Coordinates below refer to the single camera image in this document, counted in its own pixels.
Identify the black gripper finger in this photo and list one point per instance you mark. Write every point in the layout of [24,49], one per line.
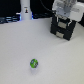
[71,25]
[55,20]

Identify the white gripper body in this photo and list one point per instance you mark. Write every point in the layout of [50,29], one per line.
[70,9]

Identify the black kcup holder drawer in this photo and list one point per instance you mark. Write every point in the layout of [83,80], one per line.
[61,30]

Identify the green white kcup pod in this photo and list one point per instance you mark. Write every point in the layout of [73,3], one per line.
[34,63]

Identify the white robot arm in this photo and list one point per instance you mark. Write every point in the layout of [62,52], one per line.
[67,12]

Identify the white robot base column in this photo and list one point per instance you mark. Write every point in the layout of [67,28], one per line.
[26,13]

